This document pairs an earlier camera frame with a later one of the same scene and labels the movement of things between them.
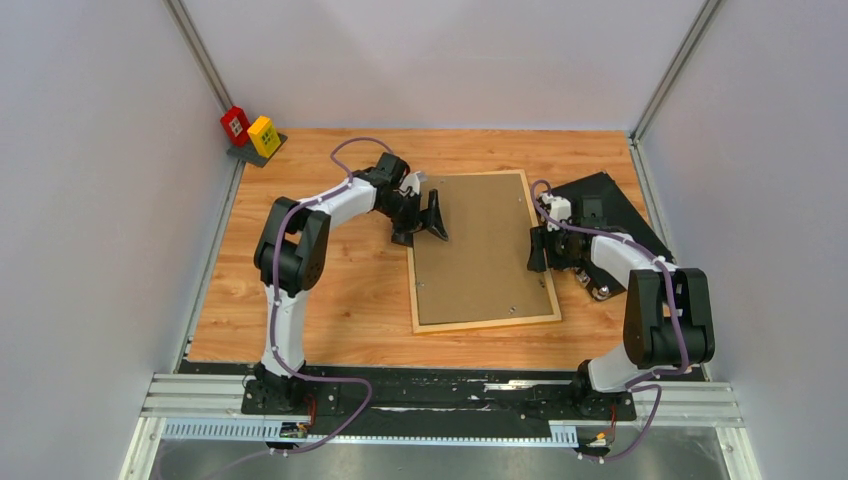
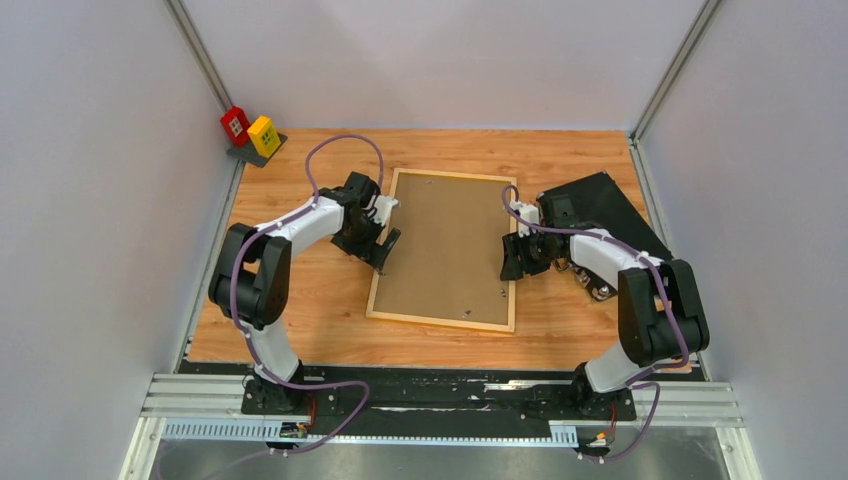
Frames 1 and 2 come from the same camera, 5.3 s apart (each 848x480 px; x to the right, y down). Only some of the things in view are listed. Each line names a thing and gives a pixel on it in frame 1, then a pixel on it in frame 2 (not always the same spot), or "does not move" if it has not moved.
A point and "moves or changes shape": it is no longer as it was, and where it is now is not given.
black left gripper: (403, 233) to (367, 251)
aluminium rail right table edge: (654, 198) does not move
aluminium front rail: (213, 408) does not move
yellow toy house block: (264, 137) does not move
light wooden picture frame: (479, 277) moves or changes shape
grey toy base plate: (247, 153) does not move
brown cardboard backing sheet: (481, 271) moves or changes shape
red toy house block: (237, 125) does not move
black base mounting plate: (388, 396) does not move
